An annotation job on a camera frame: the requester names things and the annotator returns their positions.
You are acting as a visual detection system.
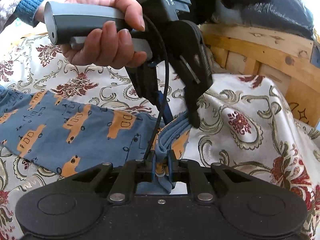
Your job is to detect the blue pants with orange vehicles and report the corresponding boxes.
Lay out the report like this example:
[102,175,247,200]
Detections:
[1,88,191,194]

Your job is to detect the person's left hand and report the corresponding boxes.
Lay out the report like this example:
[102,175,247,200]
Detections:
[34,0,147,69]

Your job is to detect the floral white bedspread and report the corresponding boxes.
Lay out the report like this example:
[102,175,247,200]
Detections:
[1,34,319,239]

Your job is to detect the dark blue plastic bag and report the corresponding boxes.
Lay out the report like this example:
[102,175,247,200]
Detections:
[212,0,313,39]

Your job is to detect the black cable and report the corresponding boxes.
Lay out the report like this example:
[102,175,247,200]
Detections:
[142,13,171,162]

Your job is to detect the wooden bed frame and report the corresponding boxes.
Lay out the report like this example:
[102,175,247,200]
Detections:
[200,23,319,127]

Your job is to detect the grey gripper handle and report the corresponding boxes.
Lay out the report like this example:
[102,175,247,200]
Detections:
[44,2,152,60]

